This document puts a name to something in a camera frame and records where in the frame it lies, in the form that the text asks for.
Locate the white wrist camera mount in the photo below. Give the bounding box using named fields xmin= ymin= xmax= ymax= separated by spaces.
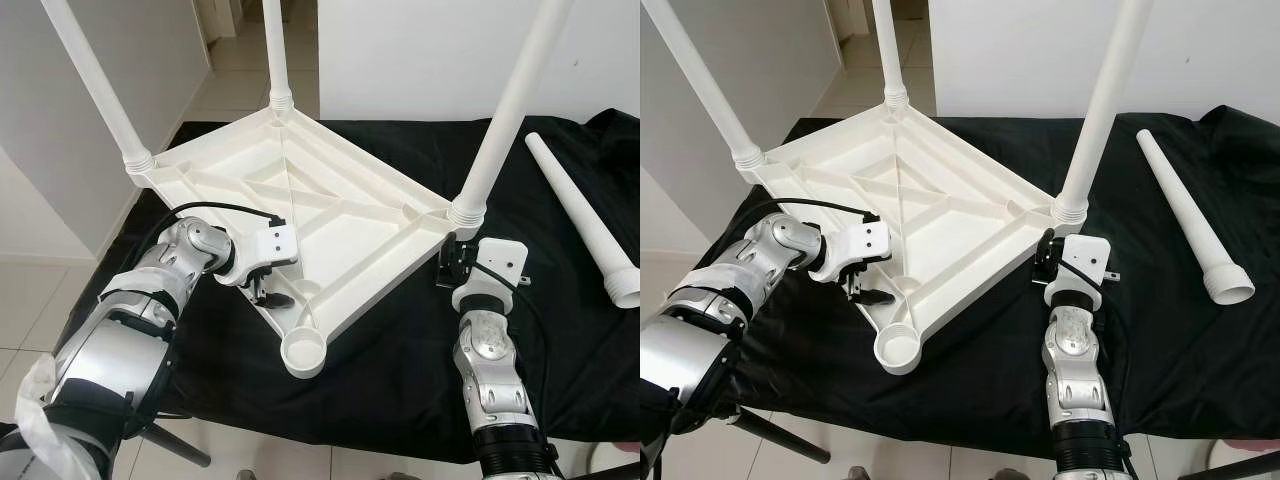
xmin=1045 ymin=235 xmax=1113 ymax=309
xmin=820 ymin=218 xmax=893 ymax=283
xmin=455 ymin=238 xmax=529 ymax=311
xmin=215 ymin=222 xmax=299 ymax=286

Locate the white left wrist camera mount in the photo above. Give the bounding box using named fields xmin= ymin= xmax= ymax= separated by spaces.
xmin=820 ymin=218 xmax=893 ymax=283
xmin=215 ymin=222 xmax=299 ymax=286

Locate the black cloth table cover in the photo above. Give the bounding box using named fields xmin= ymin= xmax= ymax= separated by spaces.
xmin=690 ymin=105 xmax=1280 ymax=451
xmin=55 ymin=108 xmax=641 ymax=466

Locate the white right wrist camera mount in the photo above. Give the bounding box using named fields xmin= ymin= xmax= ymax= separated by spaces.
xmin=455 ymin=238 xmax=529 ymax=311
xmin=1045 ymin=235 xmax=1113 ymax=309

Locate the white plastic children table top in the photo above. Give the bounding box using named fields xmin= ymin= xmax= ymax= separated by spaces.
xmin=128 ymin=105 xmax=471 ymax=379
xmin=740 ymin=103 xmax=1076 ymax=376

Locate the black metal folding table leg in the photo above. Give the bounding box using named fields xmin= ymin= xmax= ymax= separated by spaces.
xmin=140 ymin=420 xmax=213 ymax=469
xmin=735 ymin=408 xmax=831 ymax=464

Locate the white plastic table leg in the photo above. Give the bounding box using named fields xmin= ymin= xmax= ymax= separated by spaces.
xmin=872 ymin=0 xmax=911 ymax=111
xmin=38 ymin=0 xmax=158 ymax=186
xmin=524 ymin=131 xmax=641 ymax=310
xmin=262 ymin=0 xmax=298 ymax=113
xmin=446 ymin=0 xmax=576 ymax=231
xmin=1053 ymin=0 xmax=1153 ymax=226
xmin=642 ymin=0 xmax=769 ymax=184
xmin=1137 ymin=128 xmax=1256 ymax=306

